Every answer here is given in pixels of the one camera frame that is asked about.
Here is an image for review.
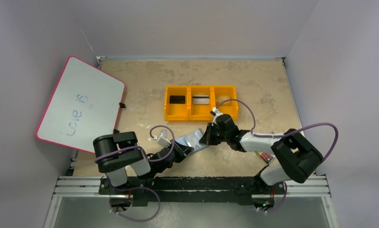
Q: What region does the grey leather card holder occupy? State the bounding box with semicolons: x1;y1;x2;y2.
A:
175;128;209;155

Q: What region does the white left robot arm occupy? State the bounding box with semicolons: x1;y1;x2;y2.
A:
93;132;195;194

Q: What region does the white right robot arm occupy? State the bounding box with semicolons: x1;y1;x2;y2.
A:
199;114;323;193

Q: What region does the beige gold card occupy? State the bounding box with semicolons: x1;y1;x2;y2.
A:
215;96;232;107

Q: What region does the silver striped card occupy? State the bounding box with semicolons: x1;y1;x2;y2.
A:
192;95;210;105

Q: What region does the black card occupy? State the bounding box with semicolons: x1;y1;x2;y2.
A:
169;95;186;105

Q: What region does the yellow middle bin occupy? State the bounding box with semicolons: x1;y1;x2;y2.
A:
188;86;212;122

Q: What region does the yellow bin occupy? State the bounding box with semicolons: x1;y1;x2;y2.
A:
164;85;189;122
188;86;212;122
214;85;239;121

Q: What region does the yellow right bin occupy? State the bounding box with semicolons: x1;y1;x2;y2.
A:
214;85;239;121

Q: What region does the yellow left bin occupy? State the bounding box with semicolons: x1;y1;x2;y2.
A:
164;85;189;122

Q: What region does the coloured marker pack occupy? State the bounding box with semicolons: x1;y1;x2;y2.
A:
257;152;275;164

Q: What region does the pink framed whiteboard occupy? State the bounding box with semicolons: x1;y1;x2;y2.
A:
36;56;125;153

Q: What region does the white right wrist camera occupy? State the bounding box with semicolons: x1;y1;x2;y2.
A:
210;107;223;118

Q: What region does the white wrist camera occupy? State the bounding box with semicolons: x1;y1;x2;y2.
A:
152;130;171;148
210;107;223;118

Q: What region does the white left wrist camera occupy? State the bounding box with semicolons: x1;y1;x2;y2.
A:
152;130;171;148

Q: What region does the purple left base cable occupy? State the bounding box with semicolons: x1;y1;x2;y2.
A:
106;176;162;223

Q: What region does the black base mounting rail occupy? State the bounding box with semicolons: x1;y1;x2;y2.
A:
99;176;284;208

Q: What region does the aluminium frame rail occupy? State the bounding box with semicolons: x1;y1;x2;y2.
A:
44;176;339;228

